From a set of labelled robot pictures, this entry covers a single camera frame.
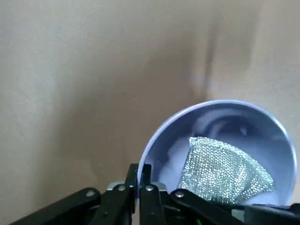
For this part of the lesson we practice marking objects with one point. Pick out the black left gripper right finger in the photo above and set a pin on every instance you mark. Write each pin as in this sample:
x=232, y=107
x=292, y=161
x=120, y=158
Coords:
x=152, y=206

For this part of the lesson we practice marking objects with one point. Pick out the purple bowl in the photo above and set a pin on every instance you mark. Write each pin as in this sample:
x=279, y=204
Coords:
x=222, y=111

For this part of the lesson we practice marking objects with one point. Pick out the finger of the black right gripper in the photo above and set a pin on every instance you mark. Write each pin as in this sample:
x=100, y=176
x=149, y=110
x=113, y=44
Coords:
x=272, y=215

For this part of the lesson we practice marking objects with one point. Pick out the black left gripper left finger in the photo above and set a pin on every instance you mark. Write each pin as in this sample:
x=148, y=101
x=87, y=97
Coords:
x=112, y=206

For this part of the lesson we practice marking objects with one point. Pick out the silver sponge cloth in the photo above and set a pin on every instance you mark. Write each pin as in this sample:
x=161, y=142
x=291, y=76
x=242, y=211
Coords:
x=222, y=168

